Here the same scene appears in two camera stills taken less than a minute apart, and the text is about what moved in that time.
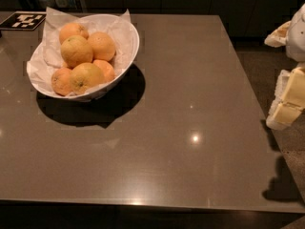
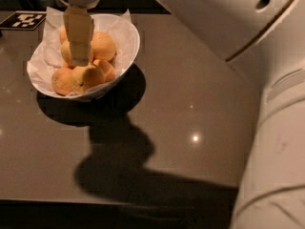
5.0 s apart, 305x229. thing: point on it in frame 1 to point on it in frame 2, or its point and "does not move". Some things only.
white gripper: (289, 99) to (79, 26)
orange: (84, 77) does not move
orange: (61, 81) does not move
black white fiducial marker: (23, 20) does not move
